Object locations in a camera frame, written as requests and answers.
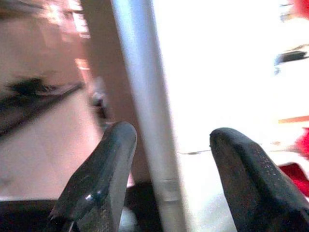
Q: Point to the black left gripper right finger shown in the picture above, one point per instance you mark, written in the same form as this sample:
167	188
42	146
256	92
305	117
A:
256	183

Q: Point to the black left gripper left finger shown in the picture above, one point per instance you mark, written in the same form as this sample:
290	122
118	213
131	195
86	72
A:
101	178

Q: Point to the red cloth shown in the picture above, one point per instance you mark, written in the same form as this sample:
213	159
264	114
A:
299	159

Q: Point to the silver metal pole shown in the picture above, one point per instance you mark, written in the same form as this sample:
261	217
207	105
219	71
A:
149	106

